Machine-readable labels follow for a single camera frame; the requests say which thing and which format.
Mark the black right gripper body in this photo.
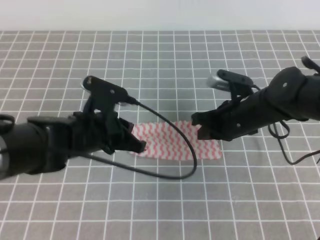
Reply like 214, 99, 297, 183
211, 97, 260, 141

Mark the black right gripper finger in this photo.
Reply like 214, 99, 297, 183
191, 110, 217, 127
197, 125, 220, 140

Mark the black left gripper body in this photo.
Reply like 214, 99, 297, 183
67, 111, 125, 155

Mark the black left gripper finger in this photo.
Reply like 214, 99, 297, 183
117, 117, 134, 138
114, 134, 147, 153

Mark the pink white wavy striped towel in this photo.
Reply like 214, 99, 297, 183
132, 120, 222, 161

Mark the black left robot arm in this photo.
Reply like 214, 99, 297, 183
0, 111, 146, 180

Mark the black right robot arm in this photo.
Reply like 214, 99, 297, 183
191, 56, 320, 141

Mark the black left camera cable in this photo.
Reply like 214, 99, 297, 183
86, 97, 198, 180

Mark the black camera cable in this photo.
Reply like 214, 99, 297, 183
86, 97, 198, 180
252, 84, 320, 166

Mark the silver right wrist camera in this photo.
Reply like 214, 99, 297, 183
207, 69, 254, 100

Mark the black right camera cable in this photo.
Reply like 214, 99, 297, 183
252, 84, 320, 166

